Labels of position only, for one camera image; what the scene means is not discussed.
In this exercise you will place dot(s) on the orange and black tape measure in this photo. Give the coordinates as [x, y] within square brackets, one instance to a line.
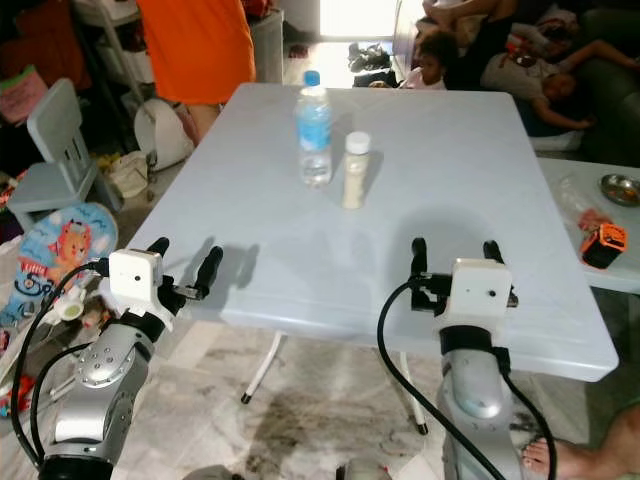
[603, 245]

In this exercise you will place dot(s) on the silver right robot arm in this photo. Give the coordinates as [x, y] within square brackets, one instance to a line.
[475, 400]

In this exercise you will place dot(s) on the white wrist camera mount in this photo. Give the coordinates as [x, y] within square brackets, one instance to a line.
[478, 290]
[135, 280]

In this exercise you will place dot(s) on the dark green sofa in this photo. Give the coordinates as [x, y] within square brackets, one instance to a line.
[610, 110]

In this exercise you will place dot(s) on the child in pink top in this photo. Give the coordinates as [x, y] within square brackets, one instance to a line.
[430, 60]

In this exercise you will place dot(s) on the clear water bottle blue cap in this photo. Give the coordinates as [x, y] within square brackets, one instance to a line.
[313, 135]

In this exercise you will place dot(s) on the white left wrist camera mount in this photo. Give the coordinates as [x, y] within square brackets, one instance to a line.
[135, 280]

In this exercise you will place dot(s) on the white side table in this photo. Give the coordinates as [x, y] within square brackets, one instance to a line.
[575, 270]

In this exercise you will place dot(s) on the lying child in white shirt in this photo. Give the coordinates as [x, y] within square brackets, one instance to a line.
[540, 85]

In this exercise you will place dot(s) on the blue bear print baby bouncer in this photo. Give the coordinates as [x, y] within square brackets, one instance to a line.
[60, 250]

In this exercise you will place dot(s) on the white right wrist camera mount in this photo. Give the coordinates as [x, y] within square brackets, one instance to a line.
[478, 290]

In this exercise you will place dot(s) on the person in orange dress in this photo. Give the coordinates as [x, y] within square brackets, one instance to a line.
[195, 50]

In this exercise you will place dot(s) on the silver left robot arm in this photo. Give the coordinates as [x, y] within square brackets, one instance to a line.
[105, 365]

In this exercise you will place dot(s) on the bare foot of person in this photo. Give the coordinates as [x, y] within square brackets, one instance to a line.
[585, 450]

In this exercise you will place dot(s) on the white cabinet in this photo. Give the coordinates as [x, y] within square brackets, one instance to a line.
[268, 45]

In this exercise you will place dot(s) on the pink bag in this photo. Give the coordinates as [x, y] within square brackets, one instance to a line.
[22, 95]

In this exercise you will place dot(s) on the pile of dark shoes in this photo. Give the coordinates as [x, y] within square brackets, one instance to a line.
[370, 57]

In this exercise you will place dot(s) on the grey left robot foot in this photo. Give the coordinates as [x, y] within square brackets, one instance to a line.
[205, 474]

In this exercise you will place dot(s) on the metal bowl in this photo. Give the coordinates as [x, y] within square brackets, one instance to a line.
[622, 190]

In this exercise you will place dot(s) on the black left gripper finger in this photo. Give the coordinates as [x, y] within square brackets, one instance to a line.
[210, 268]
[158, 245]

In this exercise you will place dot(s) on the small beige bottle white cap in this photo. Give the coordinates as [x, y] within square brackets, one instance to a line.
[355, 175]

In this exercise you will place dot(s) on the grey plastic child chair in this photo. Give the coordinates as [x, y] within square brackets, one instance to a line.
[60, 150]

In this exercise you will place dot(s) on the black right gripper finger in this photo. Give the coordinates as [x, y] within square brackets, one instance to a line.
[493, 252]
[418, 258]

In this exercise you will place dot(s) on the light blue folding table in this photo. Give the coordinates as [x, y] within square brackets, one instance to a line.
[460, 220]

